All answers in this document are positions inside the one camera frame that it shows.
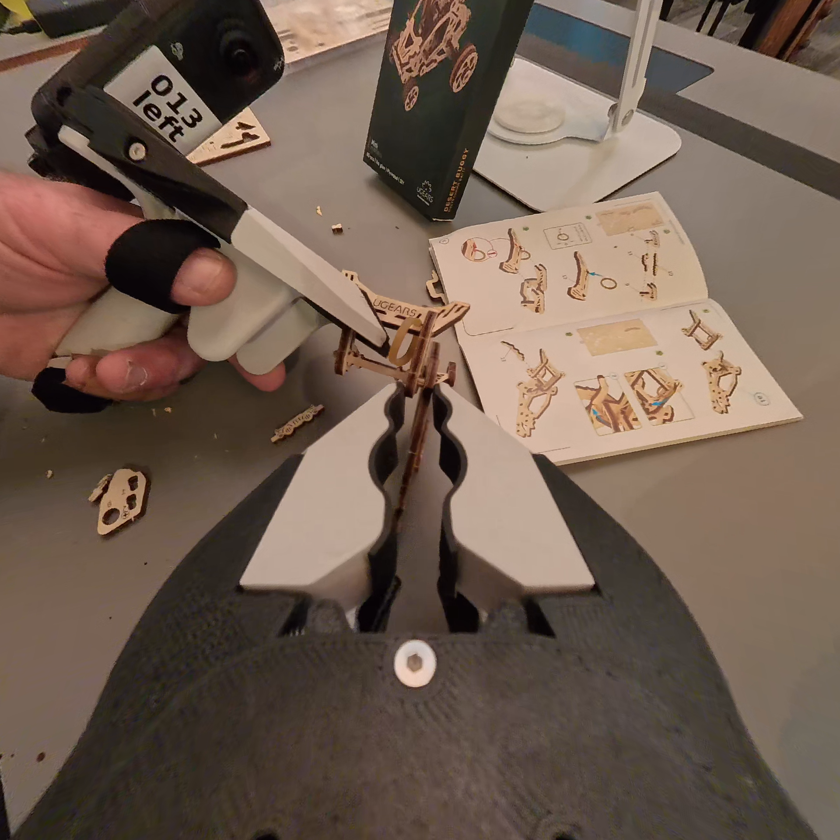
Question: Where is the dark model kit box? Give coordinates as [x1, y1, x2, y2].
[363, 0, 536, 223]

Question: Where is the white stand base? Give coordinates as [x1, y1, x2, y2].
[471, 0, 700, 214]

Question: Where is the engraved wooden strip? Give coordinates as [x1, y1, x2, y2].
[271, 403, 326, 444]

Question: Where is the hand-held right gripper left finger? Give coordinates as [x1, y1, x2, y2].
[239, 382, 408, 632]

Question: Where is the wooden model side frame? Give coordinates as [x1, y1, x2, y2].
[392, 367, 437, 534]

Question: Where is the wooden model axle assembly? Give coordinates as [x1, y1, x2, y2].
[331, 268, 472, 401]

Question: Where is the open instruction booklet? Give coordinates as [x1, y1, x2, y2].
[428, 192, 804, 467]

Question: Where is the wooden plate with holes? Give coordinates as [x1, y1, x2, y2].
[97, 467, 152, 538]

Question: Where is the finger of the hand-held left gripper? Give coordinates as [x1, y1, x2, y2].
[231, 209, 389, 350]

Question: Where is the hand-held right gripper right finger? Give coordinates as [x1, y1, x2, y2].
[430, 384, 597, 632]

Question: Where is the person's left hand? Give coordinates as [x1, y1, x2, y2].
[0, 169, 287, 401]

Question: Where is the plywood parts sheet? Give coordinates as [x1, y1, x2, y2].
[266, 0, 395, 65]
[187, 105, 272, 167]

